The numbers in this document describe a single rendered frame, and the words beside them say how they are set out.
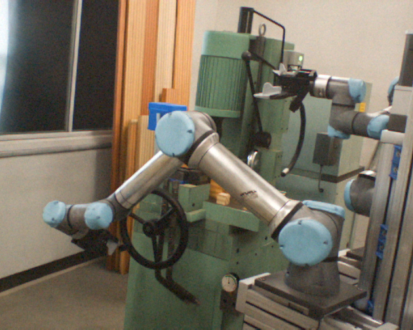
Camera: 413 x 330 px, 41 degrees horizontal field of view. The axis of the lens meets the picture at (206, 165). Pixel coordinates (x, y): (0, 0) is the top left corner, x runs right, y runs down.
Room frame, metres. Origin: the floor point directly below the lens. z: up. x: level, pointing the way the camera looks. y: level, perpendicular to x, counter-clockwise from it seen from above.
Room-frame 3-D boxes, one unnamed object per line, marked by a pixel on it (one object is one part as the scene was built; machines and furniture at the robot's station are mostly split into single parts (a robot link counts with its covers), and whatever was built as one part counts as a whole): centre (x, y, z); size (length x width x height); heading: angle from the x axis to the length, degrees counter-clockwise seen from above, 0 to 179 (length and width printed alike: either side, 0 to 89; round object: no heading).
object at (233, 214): (2.03, 0.03, 0.87); 0.61 x 0.30 x 0.06; 59
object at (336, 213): (1.44, -0.32, 0.98); 0.13 x 0.12 x 0.14; 158
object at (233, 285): (1.81, -0.13, 0.65); 0.06 x 0.04 x 0.08; 59
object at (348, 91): (1.79, -0.41, 1.35); 0.11 x 0.08 x 0.09; 59
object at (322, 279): (1.45, -0.32, 0.87); 0.15 x 0.15 x 0.10
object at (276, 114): (2.23, -0.26, 1.23); 0.09 x 0.08 x 0.15; 149
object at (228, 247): (2.23, -0.08, 0.76); 0.57 x 0.45 x 0.09; 149
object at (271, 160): (2.20, -0.25, 1.02); 0.09 x 0.07 x 0.12; 59
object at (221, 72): (2.13, -0.02, 1.35); 0.18 x 0.18 x 0.31
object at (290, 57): (2.33, -0.30, 1.40); 0.10 x 0.06 x 0.16; 149
